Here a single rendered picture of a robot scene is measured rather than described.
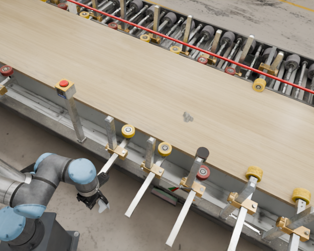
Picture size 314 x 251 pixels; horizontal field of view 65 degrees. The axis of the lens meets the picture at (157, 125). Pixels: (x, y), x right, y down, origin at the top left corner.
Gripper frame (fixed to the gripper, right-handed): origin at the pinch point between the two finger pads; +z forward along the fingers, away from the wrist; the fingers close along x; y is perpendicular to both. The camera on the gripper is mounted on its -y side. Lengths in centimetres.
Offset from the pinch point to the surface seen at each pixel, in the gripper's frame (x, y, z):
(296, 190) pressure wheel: 82, -58, -2
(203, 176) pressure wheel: 38, -42, 3
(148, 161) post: 8.5, -32.1, 2.7
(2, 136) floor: -149, -17, 94
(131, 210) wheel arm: 14.5, -7.3, 11.5
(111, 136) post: -14.9, -30.7, -4.0
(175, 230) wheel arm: 38.9, -10.3, 7.7
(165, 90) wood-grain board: -12, -85, 4
